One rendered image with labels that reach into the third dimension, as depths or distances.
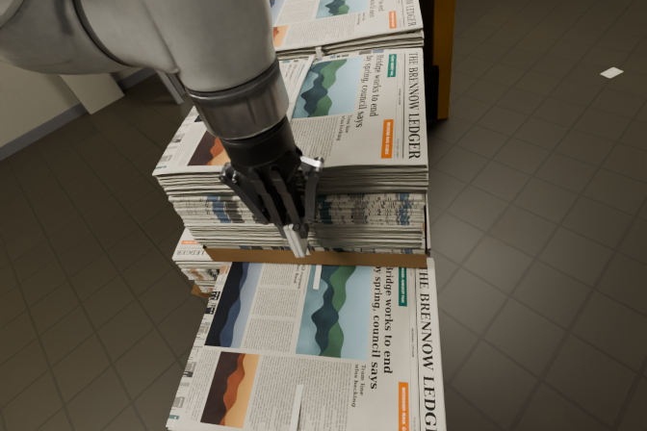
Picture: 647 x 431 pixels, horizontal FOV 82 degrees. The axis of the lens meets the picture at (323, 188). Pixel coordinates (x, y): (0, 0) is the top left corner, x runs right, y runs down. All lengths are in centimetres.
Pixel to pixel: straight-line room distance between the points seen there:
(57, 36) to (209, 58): 12
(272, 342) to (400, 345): 19
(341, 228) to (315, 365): 20
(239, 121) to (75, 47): 14
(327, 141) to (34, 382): 176
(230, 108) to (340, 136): 19
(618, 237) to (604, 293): 27
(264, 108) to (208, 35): 8
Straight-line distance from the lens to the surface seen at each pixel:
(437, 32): 196
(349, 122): 51
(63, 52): 39
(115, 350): 187
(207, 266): 109
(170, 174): 56
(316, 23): 80
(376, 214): 51
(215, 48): 31
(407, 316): 59
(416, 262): 60
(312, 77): 63
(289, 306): 62
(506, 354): 148
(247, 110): 34
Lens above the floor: 137
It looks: 46 degrees down
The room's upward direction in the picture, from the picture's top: 16 degrees counter-clockwise
